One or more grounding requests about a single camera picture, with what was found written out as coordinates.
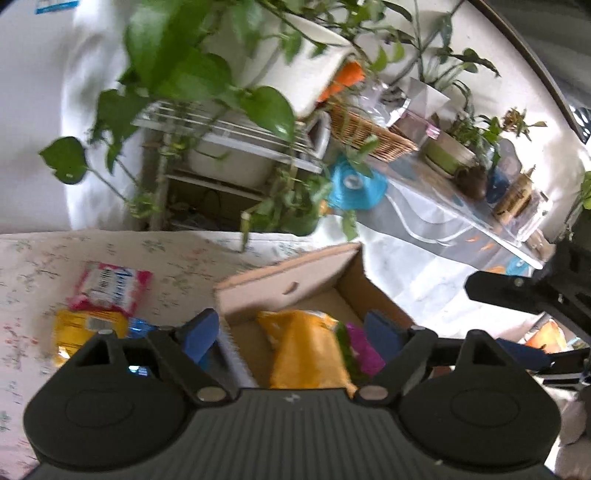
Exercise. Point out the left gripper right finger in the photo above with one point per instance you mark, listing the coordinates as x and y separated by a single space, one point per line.
386 337

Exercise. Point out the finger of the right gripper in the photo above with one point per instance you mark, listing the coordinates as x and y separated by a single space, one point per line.
520 293
564 369

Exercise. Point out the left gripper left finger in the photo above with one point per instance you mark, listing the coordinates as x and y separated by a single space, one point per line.
198 334

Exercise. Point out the purple snack bag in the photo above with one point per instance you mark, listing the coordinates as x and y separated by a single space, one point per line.
368 359

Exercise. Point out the dark blue foil bag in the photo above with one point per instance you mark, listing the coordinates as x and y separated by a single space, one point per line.
138 328

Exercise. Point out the orange chip bag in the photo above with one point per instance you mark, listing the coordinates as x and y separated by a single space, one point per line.
306 351

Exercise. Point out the pink white candy bag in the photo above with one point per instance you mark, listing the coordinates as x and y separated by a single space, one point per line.
107 287

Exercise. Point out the gold yellow snack pack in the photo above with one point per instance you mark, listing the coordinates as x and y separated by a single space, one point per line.
72 329

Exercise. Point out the cardboard box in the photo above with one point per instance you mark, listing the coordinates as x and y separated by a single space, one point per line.
331 280

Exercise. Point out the amber bottle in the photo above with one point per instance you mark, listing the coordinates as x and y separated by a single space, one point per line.
516 197

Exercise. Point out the brown round pot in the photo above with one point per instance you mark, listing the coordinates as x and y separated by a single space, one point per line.
472 181

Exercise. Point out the side table grey cloth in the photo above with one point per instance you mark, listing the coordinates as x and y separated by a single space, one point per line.
424 241

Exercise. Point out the turquoise round object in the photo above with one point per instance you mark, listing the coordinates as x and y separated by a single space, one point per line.
352 190

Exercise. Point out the green bowl planter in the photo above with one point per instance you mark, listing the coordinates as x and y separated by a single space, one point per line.
474 140

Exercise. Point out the floral tablecloth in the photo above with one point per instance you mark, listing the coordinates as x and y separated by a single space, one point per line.
163 278

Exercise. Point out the white metal plant stand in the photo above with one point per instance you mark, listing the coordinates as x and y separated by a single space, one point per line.
186 200

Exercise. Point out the wicker basket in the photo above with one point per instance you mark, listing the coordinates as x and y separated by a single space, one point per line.
358 132

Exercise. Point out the white vase plant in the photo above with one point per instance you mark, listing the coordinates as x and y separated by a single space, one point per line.
440 69

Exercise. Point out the pothos plant white pot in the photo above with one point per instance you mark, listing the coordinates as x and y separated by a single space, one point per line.
269 60

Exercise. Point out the white refrigerator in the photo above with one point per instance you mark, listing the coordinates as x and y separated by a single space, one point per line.
53 68

